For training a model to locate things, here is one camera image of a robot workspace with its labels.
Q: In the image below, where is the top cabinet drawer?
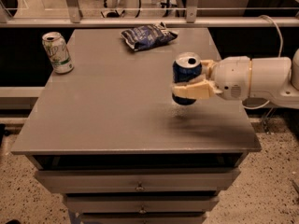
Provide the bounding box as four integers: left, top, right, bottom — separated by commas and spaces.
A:
36, 168, 240, 194

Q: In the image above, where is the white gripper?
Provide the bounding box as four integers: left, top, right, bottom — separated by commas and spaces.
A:
172, 56, 250, 100

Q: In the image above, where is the white cable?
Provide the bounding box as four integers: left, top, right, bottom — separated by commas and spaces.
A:
242, 14, 284, 110

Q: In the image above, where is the blue pepsi can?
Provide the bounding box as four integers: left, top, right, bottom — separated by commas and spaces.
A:
171, 51, 204, 106

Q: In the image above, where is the grey drawer cabinet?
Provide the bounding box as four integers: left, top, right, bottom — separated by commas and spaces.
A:
10, 27, 262, 224

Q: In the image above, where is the bottom cabinet drawer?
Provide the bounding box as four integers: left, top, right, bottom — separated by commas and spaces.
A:
80, 213, 206, 224

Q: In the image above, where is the middle cabinet drawer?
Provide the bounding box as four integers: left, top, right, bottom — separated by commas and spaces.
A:
64, 195, 219, 214

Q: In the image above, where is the metal railing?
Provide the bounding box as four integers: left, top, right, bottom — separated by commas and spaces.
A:
1, 0, 299, 27

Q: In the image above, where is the white green soda can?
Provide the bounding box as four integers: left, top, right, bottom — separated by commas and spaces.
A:
42, 32, 74, 74

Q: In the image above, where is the cabinet drawer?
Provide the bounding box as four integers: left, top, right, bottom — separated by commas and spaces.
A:
36, 168, 240, 194
80, 213, 206, 224
64, 195, 219, 214

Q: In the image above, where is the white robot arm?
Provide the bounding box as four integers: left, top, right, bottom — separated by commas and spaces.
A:
172, 52, 299, 109

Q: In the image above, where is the blue chip bag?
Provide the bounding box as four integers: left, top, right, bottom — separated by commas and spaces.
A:
121, 22, 178, 51

